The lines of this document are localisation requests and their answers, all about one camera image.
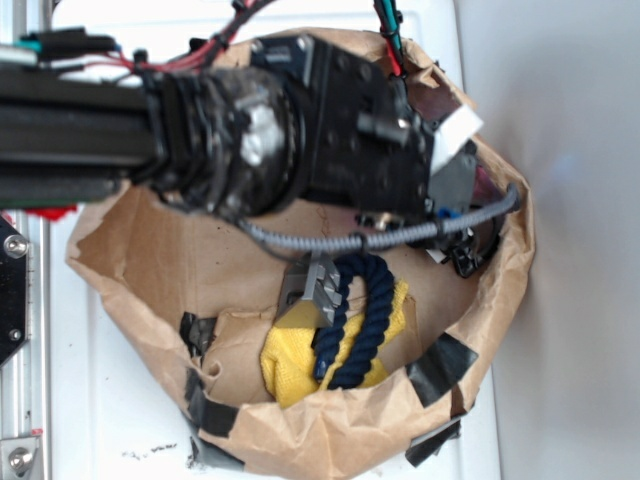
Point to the small aluminium corner bracket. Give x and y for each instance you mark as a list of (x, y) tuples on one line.
[(21, 458)]

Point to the grey metal corner bracket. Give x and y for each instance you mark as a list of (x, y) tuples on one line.
[(309, 295)]

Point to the brown paper bag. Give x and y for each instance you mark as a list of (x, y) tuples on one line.
[(197, 299)]

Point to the yellow cloth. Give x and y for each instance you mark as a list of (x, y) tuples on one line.
[(287, 359)]

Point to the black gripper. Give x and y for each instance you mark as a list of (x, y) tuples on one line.
[(358, 142)]

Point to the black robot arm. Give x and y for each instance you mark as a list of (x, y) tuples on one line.
[(219, 142)]

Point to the aluminium frame rail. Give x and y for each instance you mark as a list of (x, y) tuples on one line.
[(25, 331)]

